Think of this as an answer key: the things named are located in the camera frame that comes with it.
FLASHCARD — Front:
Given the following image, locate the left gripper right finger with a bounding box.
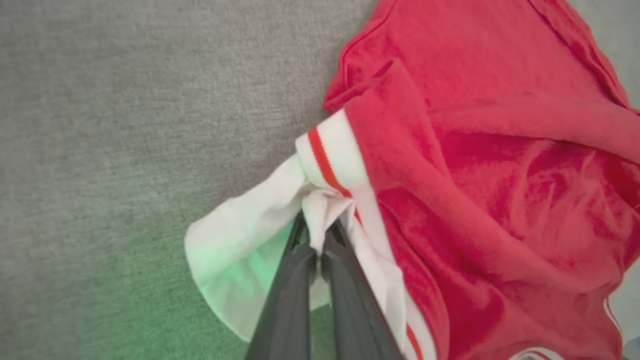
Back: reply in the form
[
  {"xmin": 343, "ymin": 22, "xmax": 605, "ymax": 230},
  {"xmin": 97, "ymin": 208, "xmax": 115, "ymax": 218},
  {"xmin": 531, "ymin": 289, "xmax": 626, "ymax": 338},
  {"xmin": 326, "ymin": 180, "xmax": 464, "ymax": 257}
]
[{"xmin": 320, "ymin": 220, "xmax": 406, "ymax": 360}]

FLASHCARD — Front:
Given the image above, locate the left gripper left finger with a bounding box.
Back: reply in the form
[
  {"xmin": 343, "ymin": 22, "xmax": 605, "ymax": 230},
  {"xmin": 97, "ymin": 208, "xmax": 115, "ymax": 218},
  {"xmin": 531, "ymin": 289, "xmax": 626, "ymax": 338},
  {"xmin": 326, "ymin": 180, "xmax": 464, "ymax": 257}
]
[{"xmin": 245, "ymin": 212, "xmax": 318, "ymax": 360}]

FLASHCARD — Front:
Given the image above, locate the red and white shirt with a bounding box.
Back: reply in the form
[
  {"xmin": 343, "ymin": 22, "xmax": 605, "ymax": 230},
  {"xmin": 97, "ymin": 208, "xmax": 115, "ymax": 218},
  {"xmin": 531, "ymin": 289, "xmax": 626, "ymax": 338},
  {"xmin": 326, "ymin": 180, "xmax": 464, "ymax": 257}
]
[{"xmin": 184, "ymin": 0, "xmax": 640, "ymax": 360}]

